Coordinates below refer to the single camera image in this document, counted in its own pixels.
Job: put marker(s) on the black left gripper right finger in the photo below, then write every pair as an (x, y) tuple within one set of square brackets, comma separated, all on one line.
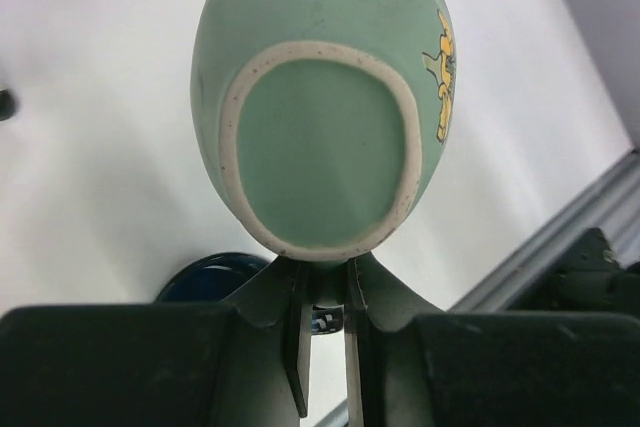
[(410, 364)]

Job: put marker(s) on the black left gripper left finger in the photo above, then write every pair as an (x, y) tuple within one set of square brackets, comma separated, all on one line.
[(243, 361)]

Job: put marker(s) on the mint green cup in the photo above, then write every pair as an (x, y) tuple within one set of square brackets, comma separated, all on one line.
[(321, 122)]

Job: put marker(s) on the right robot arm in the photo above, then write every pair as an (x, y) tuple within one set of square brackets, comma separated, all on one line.
[(585, 278)]

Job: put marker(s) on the stainless steel dish rack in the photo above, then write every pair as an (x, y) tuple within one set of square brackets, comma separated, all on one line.
[(7, 105)]

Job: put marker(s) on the dark blue speckled mug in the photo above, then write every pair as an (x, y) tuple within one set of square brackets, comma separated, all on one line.
[(210, 279)]

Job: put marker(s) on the aluminium mounting rail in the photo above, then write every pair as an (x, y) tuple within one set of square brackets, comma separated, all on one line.
[(610, 204)]

